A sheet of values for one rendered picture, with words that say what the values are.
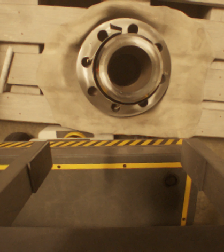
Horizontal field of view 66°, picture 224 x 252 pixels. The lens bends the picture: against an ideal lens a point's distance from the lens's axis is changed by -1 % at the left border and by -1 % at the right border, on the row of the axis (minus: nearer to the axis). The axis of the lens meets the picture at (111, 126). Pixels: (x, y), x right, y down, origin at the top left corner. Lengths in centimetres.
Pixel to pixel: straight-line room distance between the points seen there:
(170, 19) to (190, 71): 15
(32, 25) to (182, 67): 45
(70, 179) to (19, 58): 39
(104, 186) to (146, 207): 13
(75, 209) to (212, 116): 51
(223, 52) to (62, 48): 47
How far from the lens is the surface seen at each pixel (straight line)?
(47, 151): 16
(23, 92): 65
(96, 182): 46
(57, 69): 53
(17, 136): 72
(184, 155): 17
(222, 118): 67
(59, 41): 55
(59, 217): 55
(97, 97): 51
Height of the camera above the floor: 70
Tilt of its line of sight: 73 degrees down
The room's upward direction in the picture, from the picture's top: 177 degrees counter-clockwise
